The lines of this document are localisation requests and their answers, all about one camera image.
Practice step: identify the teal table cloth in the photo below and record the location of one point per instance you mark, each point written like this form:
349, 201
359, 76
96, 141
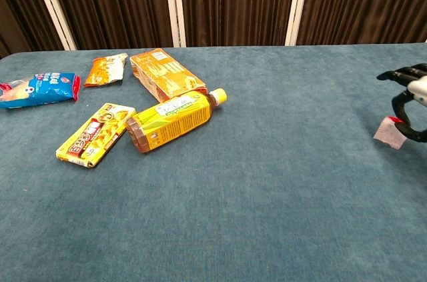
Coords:
253, 195

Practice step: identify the dark brown curtain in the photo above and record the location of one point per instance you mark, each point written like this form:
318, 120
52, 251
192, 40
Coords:
233, 2

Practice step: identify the white partition post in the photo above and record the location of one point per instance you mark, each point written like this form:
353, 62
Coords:
297, 3
174, 3
53, 5

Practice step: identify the yellow label tea bottle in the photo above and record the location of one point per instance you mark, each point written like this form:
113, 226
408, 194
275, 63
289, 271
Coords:
170, 120

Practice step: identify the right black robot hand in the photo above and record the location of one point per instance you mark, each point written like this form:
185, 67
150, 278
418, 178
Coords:
418, 90

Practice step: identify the blue snack bag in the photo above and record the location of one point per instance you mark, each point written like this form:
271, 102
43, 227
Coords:
40, 90

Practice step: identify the orange white snack packet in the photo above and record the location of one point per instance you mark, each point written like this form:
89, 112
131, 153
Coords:
105, 70

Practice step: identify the red tape strip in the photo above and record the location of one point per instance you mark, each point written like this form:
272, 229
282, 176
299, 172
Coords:
388, 133

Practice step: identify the yellow curry box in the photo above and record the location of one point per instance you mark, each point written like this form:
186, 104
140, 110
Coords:
95, 135

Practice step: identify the orange cardboard box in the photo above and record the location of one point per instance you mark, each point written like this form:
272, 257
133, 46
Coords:
165, 73

